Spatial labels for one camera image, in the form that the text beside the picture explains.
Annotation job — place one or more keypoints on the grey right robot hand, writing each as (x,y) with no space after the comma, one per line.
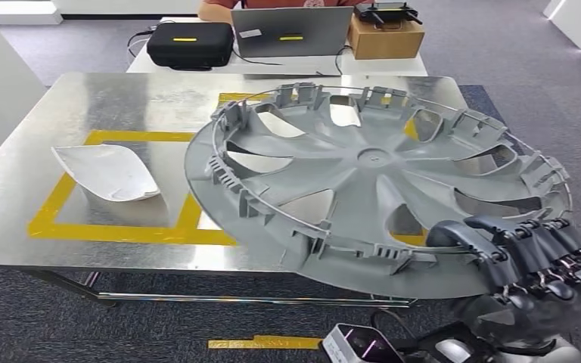
(531,270)

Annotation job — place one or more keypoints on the grey plastic wheel hubcap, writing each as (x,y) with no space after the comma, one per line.
(370,200)

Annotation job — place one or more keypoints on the white curved plastic part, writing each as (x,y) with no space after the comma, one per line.
(110,173)

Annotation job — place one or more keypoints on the steel workbench table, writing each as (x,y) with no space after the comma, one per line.
(120,110)

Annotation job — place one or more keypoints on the brown cardboard box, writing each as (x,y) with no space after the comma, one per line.
(385,42)

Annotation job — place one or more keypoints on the black device with antennas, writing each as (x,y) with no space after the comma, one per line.
(385,12)

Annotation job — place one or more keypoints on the white desk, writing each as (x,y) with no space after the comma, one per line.
(295,65)

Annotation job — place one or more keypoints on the grey laptop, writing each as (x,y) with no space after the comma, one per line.
(270,22)

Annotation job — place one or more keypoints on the black case yellow stripe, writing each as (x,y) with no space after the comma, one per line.
(190,50)

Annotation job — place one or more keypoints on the person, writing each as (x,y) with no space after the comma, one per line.
(215,11)

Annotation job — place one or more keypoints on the yellow table tape outline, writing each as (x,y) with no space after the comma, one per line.
(135,136)

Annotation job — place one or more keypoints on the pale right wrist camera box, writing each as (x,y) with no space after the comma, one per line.
(355,348)

